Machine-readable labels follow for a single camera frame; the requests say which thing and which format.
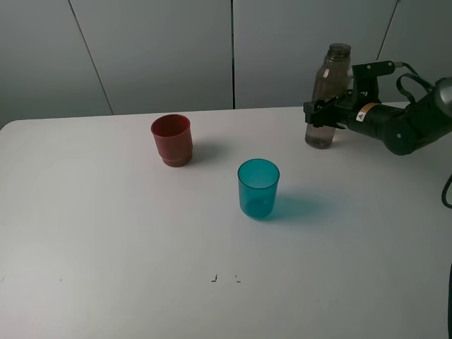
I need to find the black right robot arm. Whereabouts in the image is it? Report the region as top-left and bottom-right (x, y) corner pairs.
(303, 73), (451, 155)

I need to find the smoky clear plastic bottle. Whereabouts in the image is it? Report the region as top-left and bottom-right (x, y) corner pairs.
(305, 43), (351, 149)

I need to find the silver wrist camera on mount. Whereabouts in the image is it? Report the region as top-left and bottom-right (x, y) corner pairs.
(350, 61), (396, 103)

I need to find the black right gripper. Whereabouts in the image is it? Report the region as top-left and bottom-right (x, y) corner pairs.
(303, 91), (381, 133)

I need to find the black camera cable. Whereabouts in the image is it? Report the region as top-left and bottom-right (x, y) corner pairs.
(394, 61), (452, 208)

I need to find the red plastic cup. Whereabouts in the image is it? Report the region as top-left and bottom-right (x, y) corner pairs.
(150, 114), (193, 167)

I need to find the teal translucent plastic cup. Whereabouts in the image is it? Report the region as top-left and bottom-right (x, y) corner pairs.
(237, 158), (280, 219)

